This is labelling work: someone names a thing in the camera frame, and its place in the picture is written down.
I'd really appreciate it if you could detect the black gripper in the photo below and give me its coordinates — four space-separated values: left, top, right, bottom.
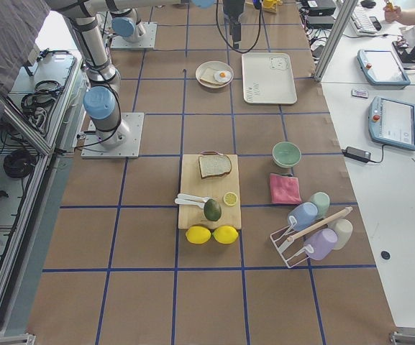
222 0 245 50

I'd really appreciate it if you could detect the white round plate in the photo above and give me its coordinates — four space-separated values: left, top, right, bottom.
195 60 234 89

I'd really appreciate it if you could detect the brown crust bread slice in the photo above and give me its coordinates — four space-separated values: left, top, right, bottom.
199 155 232 179

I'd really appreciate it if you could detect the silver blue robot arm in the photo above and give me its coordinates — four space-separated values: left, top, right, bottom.
47 1 182 158

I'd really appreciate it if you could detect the bread slice under egg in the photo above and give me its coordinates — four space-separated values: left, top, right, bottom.
200 68 221 85

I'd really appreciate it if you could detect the person hand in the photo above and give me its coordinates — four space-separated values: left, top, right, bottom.
383 1 401 23

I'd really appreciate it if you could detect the fried egg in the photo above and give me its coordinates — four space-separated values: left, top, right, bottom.
214 70 232 84

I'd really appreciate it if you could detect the cream bear tray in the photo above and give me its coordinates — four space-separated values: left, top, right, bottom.
242 52 297 105

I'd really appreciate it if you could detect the white keyboard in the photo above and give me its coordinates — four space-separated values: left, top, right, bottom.
350 6 378 36

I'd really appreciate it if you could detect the green ceramic bowl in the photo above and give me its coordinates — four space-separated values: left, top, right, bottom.
272 142 301 168

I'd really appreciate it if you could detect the teach pendant far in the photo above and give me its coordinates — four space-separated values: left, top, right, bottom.
357 50 411 88

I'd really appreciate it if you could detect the teach pendant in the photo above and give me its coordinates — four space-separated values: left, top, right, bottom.
357 50 411 88
368 96 415 151

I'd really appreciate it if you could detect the wooden cutting board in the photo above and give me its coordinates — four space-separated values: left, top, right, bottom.
178 154 242 230

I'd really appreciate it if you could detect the pink folded cloth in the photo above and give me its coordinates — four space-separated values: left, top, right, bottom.
270 173 301 205

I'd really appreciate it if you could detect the lemon slice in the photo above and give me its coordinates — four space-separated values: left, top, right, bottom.
223 192 238 207

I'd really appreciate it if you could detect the teach pendant near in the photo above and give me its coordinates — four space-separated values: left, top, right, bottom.
368 96 415 151

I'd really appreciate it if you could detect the black power adapter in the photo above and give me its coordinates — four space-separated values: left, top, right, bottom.
342 146 371 163

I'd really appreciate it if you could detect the white plastic spoon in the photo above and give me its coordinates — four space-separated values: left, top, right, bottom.
174 198 205 209

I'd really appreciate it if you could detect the green avocado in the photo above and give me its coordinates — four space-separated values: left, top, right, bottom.
203 198 222 221

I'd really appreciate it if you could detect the green mug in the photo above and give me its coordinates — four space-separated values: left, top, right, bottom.
309 191 330 219

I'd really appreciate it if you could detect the blue mug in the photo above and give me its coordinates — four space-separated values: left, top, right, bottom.
287 202 318 231

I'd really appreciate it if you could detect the yellow lemon right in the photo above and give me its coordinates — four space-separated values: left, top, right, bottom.
212 225 239 244

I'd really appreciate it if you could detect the yellow lemon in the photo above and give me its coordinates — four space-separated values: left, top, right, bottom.
212 225 239 244
185 226 211 244

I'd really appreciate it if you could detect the yellow lemon left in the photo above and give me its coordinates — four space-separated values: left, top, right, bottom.
185 226 211 244

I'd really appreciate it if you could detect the cream mug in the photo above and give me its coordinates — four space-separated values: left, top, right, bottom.
328 218 353 250

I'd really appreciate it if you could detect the purple mug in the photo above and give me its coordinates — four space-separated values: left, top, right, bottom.
304 228 338 260

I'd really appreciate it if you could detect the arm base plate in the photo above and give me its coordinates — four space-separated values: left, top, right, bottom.
111 22 158 50
81 112 145 159

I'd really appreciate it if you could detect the aluminium frame post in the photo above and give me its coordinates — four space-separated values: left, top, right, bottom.
314 0 357 82

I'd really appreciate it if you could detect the white wire mug rack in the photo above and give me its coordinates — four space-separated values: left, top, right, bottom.
270 206 352 268

